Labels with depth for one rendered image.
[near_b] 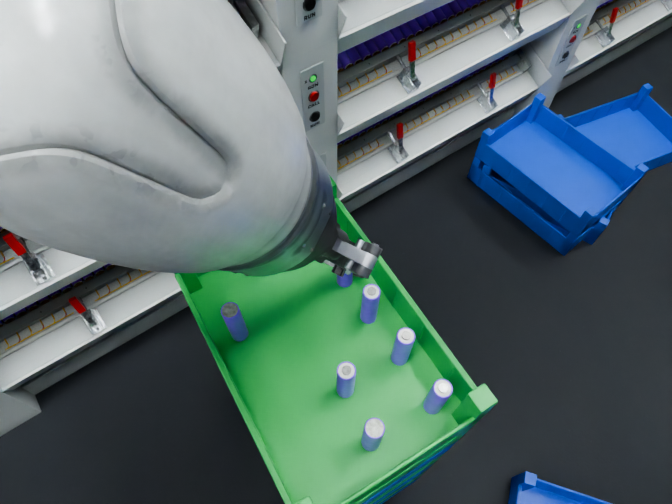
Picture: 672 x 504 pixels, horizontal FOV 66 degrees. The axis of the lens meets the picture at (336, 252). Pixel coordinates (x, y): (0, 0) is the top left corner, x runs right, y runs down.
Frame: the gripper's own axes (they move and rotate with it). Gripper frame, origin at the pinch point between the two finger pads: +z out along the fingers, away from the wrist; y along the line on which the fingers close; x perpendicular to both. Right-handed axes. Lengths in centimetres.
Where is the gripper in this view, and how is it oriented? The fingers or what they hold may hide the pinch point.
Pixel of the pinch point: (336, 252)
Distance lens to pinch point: 51.3
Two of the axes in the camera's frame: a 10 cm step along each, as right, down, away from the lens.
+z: 2.1, 1.4, 9.7
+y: 8.7, 4.2, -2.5
